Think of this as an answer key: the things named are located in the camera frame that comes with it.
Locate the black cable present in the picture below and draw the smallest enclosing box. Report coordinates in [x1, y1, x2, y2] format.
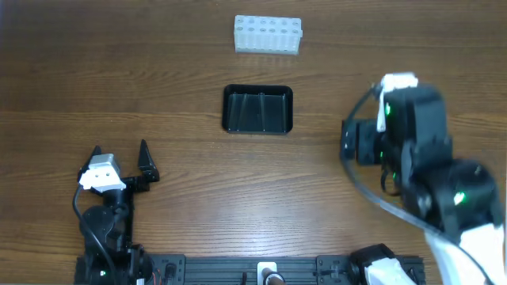
[339, 83, 494, 285]
[71, 184, 119, 285]

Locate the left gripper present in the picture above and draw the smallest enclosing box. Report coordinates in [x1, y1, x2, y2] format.
[77, 139, 161, 195]

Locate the mounting rail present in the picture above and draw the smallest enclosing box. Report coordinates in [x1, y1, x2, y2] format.
[74, 253, 427, 285]

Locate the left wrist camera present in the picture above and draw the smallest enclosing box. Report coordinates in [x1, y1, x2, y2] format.
[78, 153, 128, 194]

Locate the black tray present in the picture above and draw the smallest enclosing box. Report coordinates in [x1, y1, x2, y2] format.
[221, 83, 295, 136]

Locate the white test tube rack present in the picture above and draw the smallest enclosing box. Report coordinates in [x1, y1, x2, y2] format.
[233, 14, 303, 56]

